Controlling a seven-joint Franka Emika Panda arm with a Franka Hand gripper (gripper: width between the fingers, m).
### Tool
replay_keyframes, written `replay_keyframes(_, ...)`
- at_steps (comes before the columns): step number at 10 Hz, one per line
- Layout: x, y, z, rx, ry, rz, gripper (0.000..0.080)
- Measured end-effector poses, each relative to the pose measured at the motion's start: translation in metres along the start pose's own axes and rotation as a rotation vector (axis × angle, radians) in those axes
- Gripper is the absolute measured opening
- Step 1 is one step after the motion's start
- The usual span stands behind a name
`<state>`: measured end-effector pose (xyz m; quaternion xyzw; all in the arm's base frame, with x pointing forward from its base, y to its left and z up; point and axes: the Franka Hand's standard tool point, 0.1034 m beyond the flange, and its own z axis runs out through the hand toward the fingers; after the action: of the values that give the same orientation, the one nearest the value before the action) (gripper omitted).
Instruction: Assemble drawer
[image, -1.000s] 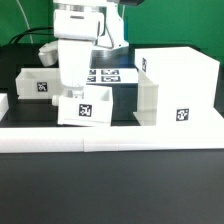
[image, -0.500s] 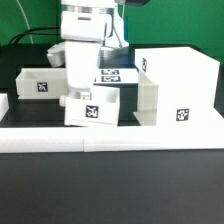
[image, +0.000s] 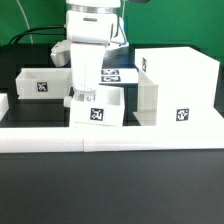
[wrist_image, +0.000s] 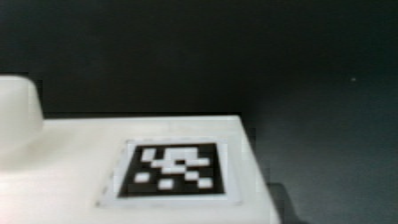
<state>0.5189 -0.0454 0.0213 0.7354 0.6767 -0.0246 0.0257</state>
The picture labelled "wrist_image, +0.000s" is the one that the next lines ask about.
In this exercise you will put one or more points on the white front drawer box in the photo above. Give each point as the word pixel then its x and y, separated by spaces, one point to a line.
pixel 126 170

